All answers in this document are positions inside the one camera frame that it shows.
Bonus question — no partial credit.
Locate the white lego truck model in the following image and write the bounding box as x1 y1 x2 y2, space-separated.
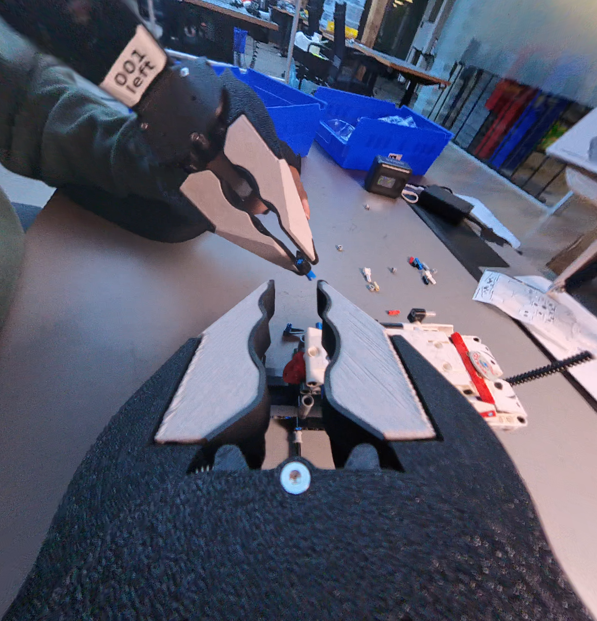
281 307 595 435

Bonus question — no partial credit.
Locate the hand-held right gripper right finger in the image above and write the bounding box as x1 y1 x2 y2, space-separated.
317 280 437 442

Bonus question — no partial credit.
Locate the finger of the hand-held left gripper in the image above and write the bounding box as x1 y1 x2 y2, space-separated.
178 167 309 277
222 114 319 267

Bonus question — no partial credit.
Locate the black cube charger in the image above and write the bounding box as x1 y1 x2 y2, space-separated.
364 154 413 199

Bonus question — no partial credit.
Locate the white booklet stand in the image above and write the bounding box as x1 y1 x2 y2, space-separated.
517 97 597 410

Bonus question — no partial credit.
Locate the wire rack of coloured bins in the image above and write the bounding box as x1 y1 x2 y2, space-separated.
427 63 585 200

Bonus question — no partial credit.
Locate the white sticker sheet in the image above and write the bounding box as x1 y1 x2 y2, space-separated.
473 270 597 360

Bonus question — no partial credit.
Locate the wooden workbench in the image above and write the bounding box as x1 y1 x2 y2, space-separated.
323 29 452 105

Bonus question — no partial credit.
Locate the black office chair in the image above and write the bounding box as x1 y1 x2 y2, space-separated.
291 2 359 93

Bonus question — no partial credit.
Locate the person's left hand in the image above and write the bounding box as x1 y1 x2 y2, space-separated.
289 165 312 220

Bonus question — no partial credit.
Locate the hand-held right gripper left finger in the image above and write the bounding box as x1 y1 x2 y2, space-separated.
154 279 276 444

